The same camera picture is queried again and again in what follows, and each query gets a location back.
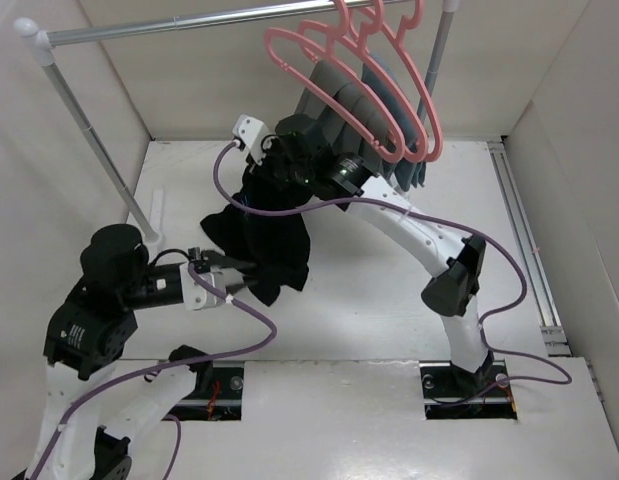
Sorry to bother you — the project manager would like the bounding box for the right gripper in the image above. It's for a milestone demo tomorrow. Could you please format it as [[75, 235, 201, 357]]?
[[246, 134, 312, 191]]

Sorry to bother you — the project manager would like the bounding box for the black t shirt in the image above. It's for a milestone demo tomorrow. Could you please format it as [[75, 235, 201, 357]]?
[[200, 171, 311, 306]]

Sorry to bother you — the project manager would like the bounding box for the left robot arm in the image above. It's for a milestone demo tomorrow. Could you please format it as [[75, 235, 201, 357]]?
[[18, 224, 253, 479]]

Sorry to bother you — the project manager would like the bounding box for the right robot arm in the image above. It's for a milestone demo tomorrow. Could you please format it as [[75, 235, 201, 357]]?
[[254, 114, 493, 394]]

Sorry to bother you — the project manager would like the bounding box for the grey t shirt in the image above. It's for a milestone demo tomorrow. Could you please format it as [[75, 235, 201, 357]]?
[[293, 62, 398, 176]]

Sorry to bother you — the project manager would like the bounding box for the front pink hanger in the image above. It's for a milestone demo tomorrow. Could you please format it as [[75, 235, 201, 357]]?
[[264, 21, 401, 163]]

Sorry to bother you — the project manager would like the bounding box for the pink hanger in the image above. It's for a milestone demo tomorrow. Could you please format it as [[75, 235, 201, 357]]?
[[264, 21, 401, 163], [347, 0, 444, 164], [296, 0, 430, 164]]

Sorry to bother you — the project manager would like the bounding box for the blue t shirt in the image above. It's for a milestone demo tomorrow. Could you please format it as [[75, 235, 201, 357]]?
[[359, 53, 429, 191]]

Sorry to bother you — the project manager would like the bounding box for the middle pink hanger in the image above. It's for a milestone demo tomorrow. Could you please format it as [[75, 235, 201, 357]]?
[[296, 0, 430, 164]]

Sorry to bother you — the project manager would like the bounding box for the rear pink hanger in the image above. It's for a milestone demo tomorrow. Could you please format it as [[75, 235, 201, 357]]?
[[347, 0, 444, 164]]

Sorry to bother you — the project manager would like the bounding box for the metal clothes rack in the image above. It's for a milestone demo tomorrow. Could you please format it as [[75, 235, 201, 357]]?
[[12, 0, 463, 246]]

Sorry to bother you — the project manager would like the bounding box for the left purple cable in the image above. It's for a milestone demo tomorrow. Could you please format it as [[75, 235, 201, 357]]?
[[26, 262, 279, 480]]

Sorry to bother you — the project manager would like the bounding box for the purple cable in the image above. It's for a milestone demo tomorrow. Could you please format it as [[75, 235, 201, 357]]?
[[211, 140, 574, 389], [26, 262, 279, 480]]

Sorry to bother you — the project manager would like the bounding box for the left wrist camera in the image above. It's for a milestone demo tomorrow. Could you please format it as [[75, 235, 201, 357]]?
[[179, 263, 231, 311]]

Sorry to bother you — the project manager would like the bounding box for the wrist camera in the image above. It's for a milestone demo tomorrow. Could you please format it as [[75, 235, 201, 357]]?
[[179, 263, 231, 311], [232, 114, 270, 165]]

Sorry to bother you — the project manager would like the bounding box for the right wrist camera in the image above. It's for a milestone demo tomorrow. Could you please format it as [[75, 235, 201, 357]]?
[[232, 114, 270, 165]]

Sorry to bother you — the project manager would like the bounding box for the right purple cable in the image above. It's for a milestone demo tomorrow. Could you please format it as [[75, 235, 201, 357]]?
[[211, 140, 574, 389]]

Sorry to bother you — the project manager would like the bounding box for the aluminium rail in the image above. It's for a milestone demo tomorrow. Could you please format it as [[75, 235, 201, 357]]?
[[487, 141, 572, 357]]

